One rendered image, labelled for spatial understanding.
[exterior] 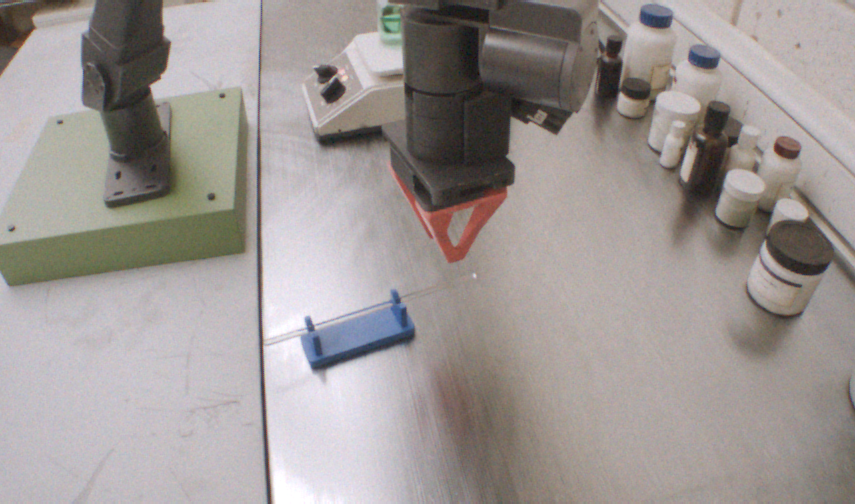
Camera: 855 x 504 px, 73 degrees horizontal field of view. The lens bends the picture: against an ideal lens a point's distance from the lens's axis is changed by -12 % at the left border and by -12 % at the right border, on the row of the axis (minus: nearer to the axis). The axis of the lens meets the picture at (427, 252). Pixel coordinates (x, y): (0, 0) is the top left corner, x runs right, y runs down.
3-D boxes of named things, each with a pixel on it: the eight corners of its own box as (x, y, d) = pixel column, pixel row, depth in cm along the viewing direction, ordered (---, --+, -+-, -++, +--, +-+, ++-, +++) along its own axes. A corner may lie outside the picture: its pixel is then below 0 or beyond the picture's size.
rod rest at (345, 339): (311, 369, 55) (305, 343, 53) (300, 342, 57) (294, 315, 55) (416, 334, 58) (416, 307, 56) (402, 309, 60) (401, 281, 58)
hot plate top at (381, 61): (372, 78, 78) (372, 72, 77) (352, 41, 86) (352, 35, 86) (464, 65, 80) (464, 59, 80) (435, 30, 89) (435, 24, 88)
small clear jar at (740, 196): (719, 199, 73) (732, 163, 70) (755, 214, 71) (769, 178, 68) (709, 219, 70) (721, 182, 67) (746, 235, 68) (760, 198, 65)
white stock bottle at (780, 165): (745, 205, 72) (767, 146, 66) (749, 185, 75) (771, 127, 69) (782, 218, 71) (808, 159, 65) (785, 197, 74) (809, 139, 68)
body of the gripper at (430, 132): (454, 126, 53) (454, 43, 48) (517, 189, 46) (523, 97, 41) (381, 144, 51) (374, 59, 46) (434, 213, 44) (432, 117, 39)
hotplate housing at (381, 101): (317, 145, 81) (311, 89, 76) (302, 98, 90) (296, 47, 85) (481, 118, 86) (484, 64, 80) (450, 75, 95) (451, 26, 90)
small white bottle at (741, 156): (747, 198, 73) (769, 138, 67) (722, 198, 73) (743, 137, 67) (737, 182, 76) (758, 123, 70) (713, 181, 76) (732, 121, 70)
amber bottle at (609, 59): (616, 100, 90) (627, 44, 84) (592, 96, 91) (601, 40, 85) (618, 89, 93) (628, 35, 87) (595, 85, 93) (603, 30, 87)
